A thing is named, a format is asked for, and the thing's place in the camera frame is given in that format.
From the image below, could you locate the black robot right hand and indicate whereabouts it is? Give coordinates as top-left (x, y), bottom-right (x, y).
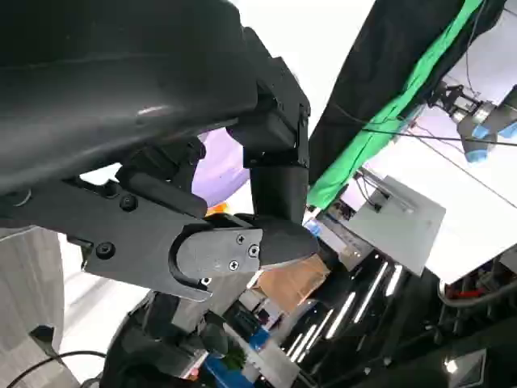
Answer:
top-left (101, 289), bottom-right (229, 388)

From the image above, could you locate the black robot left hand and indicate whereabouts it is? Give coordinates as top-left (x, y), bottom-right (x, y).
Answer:
top-left (0, 0), bottom-right (320, 303)

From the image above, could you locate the lilac plate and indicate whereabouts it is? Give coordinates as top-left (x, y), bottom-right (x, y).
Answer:
top-left (191, 129), bottom-right (252, 208)

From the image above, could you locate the brown cardboard box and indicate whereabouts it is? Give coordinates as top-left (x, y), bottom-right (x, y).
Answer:
top-left (254, 256), bottom-right (331, 313)

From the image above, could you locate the large orange white bread roll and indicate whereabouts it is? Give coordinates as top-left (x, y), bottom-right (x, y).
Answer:
top-left (206, 201), bottom-right (234, 217)

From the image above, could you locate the green cloth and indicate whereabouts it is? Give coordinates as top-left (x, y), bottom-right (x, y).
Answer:
top-left (306, 0), bottom-right (485, 211)

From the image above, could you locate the grey desk panel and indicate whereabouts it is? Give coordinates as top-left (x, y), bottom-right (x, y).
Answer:
top-left (343, 173), bottom-right (448, 276)

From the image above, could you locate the black cloth backdrop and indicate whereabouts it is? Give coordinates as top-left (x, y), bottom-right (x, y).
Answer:
top-left (307, 0), bottom-right (514, 186)

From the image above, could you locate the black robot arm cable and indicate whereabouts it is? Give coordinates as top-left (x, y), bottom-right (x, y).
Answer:
top-left (0, 349), bottom-right (107, 388)

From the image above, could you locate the black background cable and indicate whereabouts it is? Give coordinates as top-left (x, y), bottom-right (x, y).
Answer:
top-left (322, 103), bottom-right (517, 147)

